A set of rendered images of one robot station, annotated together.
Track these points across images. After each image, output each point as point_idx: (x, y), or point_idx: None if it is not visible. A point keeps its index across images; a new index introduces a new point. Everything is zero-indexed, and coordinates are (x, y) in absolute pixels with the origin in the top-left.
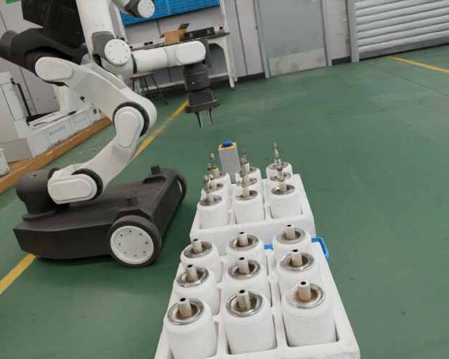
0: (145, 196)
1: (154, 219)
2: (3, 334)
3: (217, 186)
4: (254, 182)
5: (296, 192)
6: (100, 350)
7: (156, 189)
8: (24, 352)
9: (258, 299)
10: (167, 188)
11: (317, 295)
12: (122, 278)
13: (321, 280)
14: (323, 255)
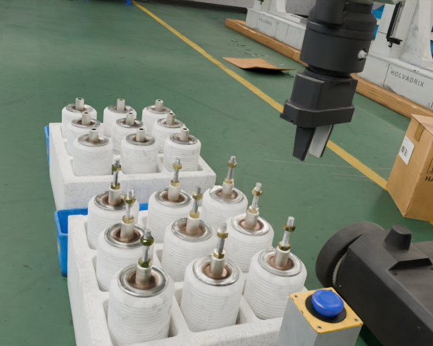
0: (432, 290)
1: (350, 261)
2: (379, 216)
3: (243, 226)
4: (173, 222)
5: (91, 198)
6: (267, 205)
7: None
8: (331, 204)
9: (111, 108)
10: None
11: (71, 107)
12: None
13: (67, 139)
14: (62, 169)
